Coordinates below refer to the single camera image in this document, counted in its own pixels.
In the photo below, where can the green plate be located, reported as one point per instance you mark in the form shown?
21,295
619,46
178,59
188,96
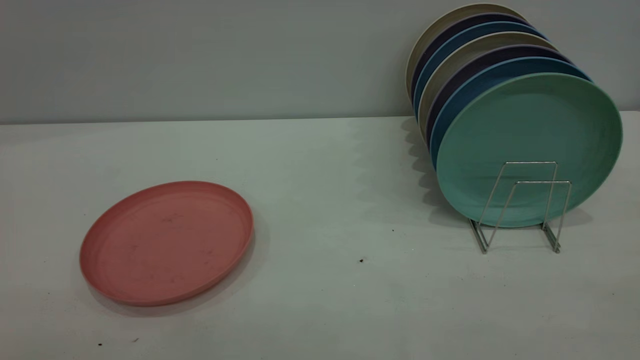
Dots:
525,125

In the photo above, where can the blue plate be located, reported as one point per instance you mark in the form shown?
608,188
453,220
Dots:
525,65
500,27

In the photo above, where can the pink plate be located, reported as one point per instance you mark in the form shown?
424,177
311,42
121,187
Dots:
167,242

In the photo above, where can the dark purple plate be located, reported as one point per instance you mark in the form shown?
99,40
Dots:
520,50
470,21

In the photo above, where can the beige plate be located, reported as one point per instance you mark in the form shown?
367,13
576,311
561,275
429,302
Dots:
462,11
482,42

